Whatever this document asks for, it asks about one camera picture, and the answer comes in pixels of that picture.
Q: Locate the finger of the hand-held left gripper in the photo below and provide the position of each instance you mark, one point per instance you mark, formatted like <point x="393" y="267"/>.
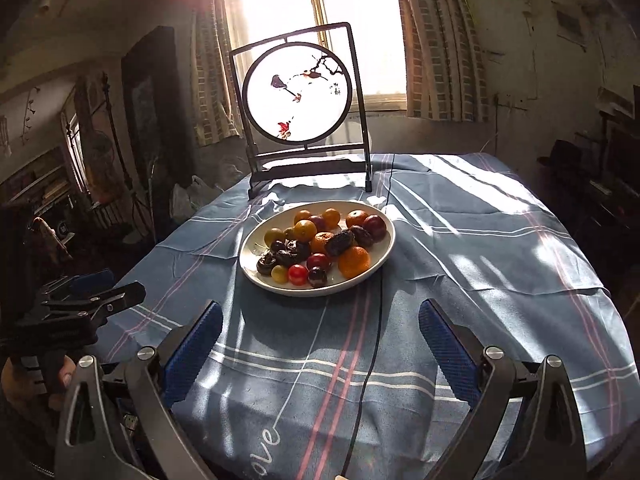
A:
<point x="90" y="280"/>
<point x="115" y="296"/>

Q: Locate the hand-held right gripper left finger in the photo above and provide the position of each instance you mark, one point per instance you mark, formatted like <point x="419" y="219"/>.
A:
<point x="192" y="355"/>

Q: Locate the dark tall framed panel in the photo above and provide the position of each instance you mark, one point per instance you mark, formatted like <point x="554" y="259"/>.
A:
<point x="150" y="125"/>

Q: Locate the window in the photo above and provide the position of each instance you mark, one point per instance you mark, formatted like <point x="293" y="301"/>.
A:
<point x="360" y="20"/>

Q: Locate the round painted table screen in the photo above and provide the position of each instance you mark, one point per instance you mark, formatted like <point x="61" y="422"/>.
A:
<point x="300" y="166"/>

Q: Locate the white plastic bag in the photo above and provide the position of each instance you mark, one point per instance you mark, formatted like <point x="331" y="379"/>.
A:
<point x="192" y="197"/>

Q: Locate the dark red plum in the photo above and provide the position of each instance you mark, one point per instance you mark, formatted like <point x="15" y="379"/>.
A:
<point x="317" y="276"/>
<point x="375" y="226"/>

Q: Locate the blue striped tablecloth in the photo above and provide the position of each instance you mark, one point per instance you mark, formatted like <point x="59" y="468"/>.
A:
<point x="475" y="270"/>

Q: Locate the bookshelf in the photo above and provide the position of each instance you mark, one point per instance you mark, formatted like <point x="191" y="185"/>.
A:
<point x="40" y="180"/>

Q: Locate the person's left hand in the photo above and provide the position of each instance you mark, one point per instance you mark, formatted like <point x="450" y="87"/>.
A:
<point x="62" y="377"/>

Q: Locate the large mandarin orange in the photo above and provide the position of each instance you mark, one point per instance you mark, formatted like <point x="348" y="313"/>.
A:
<point x="354" y="261"/>

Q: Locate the checked curtain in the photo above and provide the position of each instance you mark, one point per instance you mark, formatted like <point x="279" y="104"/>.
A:
<point x="440" y="50"/>
<point x="212" y="85"/>

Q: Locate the yellow cherry tomato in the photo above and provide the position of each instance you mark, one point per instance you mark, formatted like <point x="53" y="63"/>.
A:
<point x="274" y="235"/>
<point x="290" y="233"/>
<point x="279" y="273"/>

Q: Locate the white oval plate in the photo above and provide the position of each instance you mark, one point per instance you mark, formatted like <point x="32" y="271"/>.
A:
<point x="250" y="260"/>

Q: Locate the red cherry tomato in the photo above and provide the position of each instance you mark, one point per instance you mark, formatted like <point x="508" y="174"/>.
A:
<point x="298" y="274"/>
<point x="318" y="261"/>

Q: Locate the dark red cherry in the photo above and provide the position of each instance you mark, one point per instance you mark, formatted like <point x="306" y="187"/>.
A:
<point x="316" y="222"/>

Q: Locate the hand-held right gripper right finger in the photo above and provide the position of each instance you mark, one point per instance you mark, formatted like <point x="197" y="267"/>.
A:
<point x="447" y="350"/>

